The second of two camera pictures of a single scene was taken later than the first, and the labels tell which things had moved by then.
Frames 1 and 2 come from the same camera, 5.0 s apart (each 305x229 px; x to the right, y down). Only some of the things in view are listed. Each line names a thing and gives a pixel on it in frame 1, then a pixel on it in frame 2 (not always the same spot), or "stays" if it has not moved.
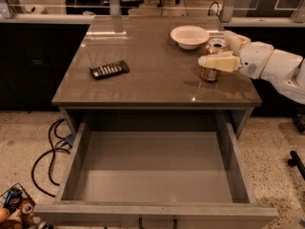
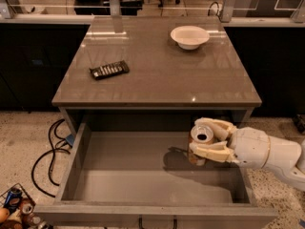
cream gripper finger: [234, 42] to [222, 129]
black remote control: [109, 70] stays
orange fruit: [4, 215] stays
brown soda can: [26, 207] stays
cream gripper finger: [224, 60] to [218, 151]
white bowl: [190, 36] stays
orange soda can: [215, 46] to [200, 134]
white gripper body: [254, 60] to [251, 148]
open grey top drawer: [154, 180] stays
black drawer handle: [174, 219] stays
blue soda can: [13, 198] stays
